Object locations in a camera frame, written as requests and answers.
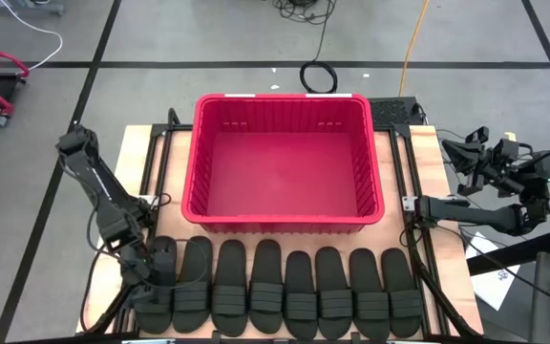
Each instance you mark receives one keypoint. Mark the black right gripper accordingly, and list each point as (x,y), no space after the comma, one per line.
(494,165)

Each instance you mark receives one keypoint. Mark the white paper sheet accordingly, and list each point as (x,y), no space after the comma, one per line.
(494,286)

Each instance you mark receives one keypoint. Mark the black floor beam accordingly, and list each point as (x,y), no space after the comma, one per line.
(514,253)

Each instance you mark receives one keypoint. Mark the short white tape strip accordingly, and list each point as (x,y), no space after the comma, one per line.
(240,95)

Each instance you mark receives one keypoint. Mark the long white tape strip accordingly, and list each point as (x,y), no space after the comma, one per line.
(327,95)

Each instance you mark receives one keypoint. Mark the black table edge bracket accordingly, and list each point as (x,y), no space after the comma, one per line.
(216,336)
(355,337)

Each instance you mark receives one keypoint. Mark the red plastic bin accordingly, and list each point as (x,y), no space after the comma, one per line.
(280,167)

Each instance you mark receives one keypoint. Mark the grey metal floor base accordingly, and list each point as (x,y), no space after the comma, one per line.
(22,7)

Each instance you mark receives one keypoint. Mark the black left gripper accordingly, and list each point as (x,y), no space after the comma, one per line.
(136,265)

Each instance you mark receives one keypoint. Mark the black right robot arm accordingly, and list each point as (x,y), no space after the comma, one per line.
(471,215)

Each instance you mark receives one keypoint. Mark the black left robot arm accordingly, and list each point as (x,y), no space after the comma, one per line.
(91,172)

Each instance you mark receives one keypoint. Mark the black perforated box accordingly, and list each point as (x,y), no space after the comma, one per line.
(392,112)

